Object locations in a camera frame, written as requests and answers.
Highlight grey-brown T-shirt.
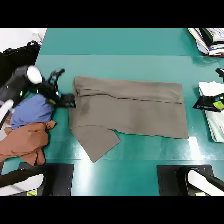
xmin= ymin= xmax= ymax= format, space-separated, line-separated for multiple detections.
xmin=68 ymin=75 xmax=190 ymax=164

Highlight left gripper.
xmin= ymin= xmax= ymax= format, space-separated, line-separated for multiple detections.
xmin=55 ymin=93 xmax=77 ymax=109

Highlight blue garment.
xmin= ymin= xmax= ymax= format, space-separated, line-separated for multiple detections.
xmin=10 ymin=93 xmax=56 ymax=131

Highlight heap of clothes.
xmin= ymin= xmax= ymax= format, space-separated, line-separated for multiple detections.
xmin=187 ymin=27 xmax=224 ymax=58

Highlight brown garment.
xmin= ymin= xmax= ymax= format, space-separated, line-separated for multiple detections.
xmin=0 ymin=119 xmax=58 ymax=167

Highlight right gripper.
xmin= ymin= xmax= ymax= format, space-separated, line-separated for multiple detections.
xmin=192 ymin=94 xmax=217 ymax=111

